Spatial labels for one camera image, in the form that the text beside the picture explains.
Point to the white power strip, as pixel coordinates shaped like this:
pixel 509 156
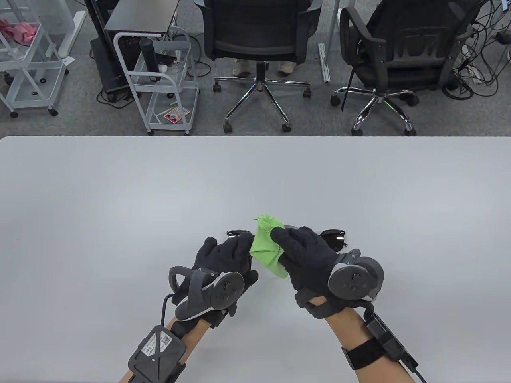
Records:
pixel 475 76

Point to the black cylindrical bottle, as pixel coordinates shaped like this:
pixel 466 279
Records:
pixel 149 60

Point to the grey hand controller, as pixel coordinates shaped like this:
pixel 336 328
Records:
pixel 351 281
pixel 227 289

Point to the pink cloth bundle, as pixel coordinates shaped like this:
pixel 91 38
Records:
pixel 20 32

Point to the green cleaning cloth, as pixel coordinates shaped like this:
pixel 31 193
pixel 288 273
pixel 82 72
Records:
pixel 263 247

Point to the black computer tower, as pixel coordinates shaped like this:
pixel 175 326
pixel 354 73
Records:
pixel 105 68

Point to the black left wrist sensor box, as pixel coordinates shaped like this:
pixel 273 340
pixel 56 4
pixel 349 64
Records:
pixel 155 351

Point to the red and white card packet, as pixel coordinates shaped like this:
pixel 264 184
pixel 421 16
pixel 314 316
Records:
pixel 175 115

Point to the dark brown small table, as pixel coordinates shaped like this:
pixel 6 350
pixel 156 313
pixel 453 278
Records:
pixel 139 16

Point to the black right wrist sensor box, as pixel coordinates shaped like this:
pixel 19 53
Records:
pixel 379 331

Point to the black ribbed-back office chair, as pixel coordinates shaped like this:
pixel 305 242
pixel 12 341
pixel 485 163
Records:
pixel 399 24

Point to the thin metal frame sunglasses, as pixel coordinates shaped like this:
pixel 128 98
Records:
pixel 233 233

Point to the black browline sunglasses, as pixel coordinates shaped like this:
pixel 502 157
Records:
pixel 335 239

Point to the person's left forearm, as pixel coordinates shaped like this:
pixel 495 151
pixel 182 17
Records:
pixel 191 339

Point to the white desk leg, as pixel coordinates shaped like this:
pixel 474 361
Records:
pixel 324 64

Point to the black handheld device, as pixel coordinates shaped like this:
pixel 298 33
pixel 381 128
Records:
pixel 165 59

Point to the grey right hand controller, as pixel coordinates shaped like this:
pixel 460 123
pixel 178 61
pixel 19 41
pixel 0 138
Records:
pixel 351 281

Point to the black mesh-back office chair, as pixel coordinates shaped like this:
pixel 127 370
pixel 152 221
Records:
pixel 255 24

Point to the black wrist sensor box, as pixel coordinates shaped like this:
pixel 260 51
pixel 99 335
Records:
pixel 155 351
pixel 379 331

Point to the person's left hand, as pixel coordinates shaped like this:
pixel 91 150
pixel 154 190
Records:
pixel 227 255

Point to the person's right hand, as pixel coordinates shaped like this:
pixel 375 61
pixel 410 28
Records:
pixel 307 259

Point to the grey left hand controller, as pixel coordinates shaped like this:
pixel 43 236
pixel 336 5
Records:
pixel 227 289

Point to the white desk foot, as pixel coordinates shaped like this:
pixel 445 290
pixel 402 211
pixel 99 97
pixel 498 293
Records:
pixel 72 36

